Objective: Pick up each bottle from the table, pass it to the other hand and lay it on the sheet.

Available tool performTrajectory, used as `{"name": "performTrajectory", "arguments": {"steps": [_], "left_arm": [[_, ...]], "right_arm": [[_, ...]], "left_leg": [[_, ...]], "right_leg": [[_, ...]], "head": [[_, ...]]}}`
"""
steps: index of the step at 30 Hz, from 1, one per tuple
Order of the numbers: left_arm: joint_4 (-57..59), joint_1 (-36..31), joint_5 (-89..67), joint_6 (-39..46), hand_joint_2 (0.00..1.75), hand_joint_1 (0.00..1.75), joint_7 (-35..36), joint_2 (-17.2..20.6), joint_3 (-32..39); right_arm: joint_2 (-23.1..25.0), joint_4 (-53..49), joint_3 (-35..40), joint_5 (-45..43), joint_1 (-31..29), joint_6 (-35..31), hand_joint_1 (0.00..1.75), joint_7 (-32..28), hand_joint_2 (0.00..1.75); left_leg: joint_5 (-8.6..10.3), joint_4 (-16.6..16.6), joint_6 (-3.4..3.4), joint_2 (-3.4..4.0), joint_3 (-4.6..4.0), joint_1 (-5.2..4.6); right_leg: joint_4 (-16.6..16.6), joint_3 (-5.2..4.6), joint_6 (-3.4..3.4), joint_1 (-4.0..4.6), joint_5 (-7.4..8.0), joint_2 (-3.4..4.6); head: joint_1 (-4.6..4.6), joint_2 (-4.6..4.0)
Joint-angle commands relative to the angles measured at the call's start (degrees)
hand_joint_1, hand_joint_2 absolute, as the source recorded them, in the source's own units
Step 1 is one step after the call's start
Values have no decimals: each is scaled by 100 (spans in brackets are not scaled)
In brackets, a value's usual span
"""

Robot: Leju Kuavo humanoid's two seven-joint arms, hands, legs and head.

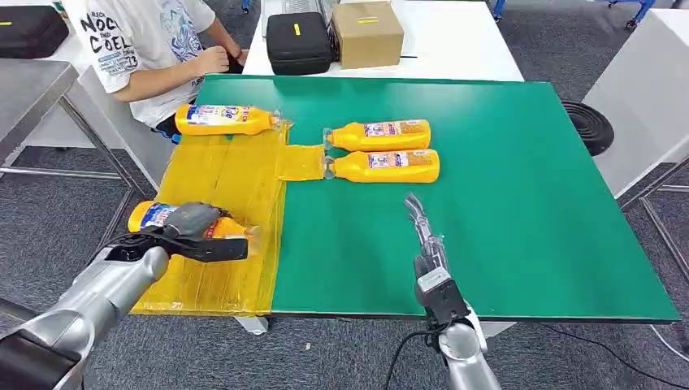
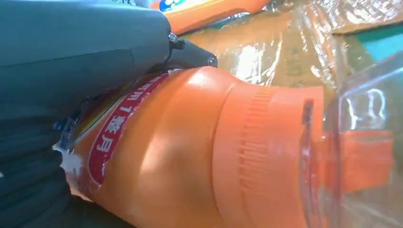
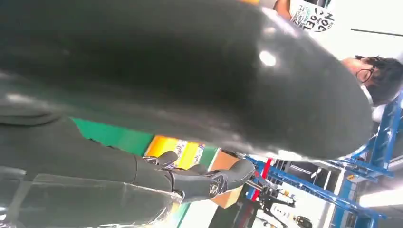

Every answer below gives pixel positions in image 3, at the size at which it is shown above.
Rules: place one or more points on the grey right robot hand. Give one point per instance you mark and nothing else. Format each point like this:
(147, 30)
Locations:
(189, 69)

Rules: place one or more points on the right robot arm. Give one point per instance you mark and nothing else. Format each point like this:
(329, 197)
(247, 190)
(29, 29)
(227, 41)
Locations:
(25, 111)

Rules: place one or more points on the brown cardboard box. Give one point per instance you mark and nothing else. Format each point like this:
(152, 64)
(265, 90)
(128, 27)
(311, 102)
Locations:
(220, 157)

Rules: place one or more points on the green table mat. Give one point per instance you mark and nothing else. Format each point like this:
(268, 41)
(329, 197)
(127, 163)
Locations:
(119, 138)

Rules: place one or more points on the white and black background robot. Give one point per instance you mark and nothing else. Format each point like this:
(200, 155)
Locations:
(283, 214)

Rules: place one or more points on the blue metal rack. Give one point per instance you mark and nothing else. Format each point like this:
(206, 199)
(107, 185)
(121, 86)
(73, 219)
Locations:
(314, 188)

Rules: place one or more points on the person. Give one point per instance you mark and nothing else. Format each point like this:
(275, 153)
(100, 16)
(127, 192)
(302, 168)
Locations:
(384, 78)

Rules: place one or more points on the red upright post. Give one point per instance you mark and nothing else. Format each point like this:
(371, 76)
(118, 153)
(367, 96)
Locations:
(266, 166)

